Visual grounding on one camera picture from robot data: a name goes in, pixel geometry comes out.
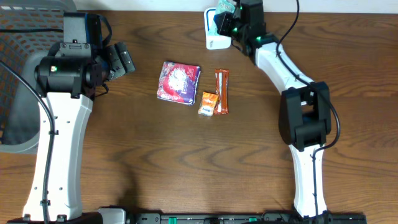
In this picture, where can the mint green snack packet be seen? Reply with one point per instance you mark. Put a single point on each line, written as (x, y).
(222, 6)

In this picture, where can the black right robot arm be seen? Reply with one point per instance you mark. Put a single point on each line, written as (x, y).
(304, 111)

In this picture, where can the small orange tissue pack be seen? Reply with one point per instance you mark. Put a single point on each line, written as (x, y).
(208, 103)

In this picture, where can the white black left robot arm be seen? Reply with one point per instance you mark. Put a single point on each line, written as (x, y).
(66, 77)

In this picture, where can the orange brown snack bar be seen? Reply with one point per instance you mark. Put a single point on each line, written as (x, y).
(222, 76)

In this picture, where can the grey plastic mesh basket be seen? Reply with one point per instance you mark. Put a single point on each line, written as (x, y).
(28, 30)

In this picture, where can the purple red snack bag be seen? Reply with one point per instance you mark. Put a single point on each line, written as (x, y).
(178, 83)

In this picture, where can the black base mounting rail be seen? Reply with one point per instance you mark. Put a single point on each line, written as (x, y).
(272, 217)

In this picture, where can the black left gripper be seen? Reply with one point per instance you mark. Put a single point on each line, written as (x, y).
(116, 59)

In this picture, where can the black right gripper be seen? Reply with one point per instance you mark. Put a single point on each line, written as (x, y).
(224, 23)

